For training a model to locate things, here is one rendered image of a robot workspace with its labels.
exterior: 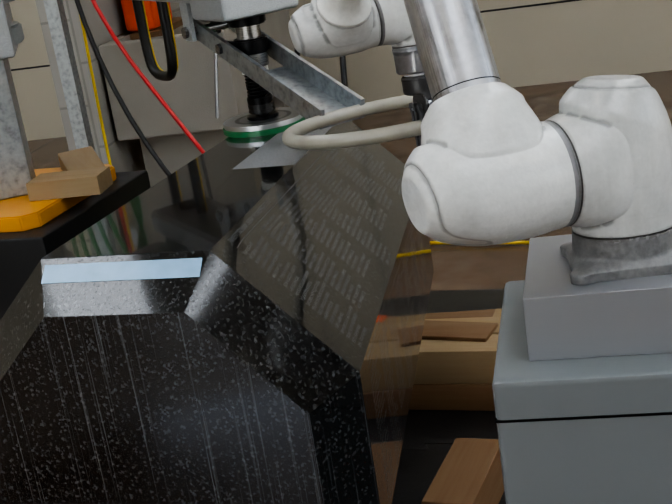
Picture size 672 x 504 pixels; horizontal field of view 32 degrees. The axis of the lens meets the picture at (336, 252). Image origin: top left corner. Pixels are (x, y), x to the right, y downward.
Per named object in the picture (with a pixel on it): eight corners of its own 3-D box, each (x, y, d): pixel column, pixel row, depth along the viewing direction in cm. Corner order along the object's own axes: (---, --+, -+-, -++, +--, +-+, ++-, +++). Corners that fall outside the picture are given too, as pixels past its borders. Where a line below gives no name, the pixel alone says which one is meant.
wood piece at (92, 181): (29, 202, 311) (25, 184, 310) (44, 191, 321) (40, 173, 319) (100, 194, 307) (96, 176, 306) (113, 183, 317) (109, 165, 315)
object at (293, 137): (246, 146, 267) (243, 133, 266) (424, 98, 288) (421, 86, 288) (355, 156, 224) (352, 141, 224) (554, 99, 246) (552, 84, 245)
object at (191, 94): (133, 221, 576) (97, 45, 549) (208, 152, 696) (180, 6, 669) (256, 210, 562) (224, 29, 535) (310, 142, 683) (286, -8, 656)
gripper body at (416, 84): (444, 69, 228) (452, 116, 231) (430, 67, 236) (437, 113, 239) (408, 77, 227) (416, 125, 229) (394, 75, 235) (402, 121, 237)
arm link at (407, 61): (428, 38, 235) (433, 68, 237) (385, 47, 233) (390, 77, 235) (444, 39, 227) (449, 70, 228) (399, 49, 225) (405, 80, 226)
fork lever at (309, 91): (178, 37, 322) (177, 20, 319) (241, 24, 330) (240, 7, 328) (307, 133, 272) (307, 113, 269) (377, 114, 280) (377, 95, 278)
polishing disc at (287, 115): (259, 111, 327) (258, 107, 327) (319, 111, 314) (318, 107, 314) (207, 131, 311) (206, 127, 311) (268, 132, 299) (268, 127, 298)
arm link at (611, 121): (705, 222, 167) (694, 68, 161) (590, 250, 162) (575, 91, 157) (643, 203, 182) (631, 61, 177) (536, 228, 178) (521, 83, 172)
